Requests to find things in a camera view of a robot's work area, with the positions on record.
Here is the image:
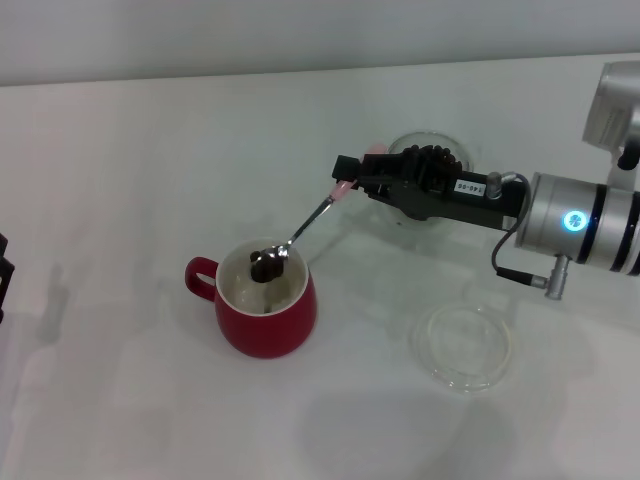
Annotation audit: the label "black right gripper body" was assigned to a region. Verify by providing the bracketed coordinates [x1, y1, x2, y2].
[394, 167, 531, 232]

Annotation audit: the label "pink handled metal spoon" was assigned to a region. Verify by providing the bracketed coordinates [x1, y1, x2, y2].
[252, 142, 387, 262]

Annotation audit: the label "scooped coffee beans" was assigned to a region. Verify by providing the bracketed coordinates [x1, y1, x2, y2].
[248, 249, 287, 282]

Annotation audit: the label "red ceramic mug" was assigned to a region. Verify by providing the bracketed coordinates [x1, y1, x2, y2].
[184, 235, 319, 360]

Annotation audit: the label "coffee bean heap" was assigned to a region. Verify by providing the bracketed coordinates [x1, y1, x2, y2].
[407, 143, 459, 169]

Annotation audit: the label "clear glass cup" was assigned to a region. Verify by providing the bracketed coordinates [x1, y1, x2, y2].
[384, 130, 481, 231]

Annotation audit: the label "clear glass saucer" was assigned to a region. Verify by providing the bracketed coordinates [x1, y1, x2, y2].
[413, 302, 514, 396]

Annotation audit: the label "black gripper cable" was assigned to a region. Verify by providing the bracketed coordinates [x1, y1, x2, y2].
[487, 171, 549, 290]

